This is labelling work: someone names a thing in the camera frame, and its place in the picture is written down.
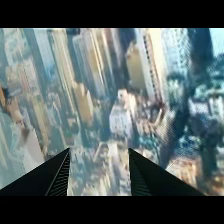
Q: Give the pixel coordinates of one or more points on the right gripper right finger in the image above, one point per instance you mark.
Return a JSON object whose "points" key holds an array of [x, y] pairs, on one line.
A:
{"points": [[151, 181]]}

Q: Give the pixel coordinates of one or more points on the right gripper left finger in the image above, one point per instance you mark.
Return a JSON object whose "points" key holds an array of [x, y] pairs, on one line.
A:
{"points": [[50, 180]]}

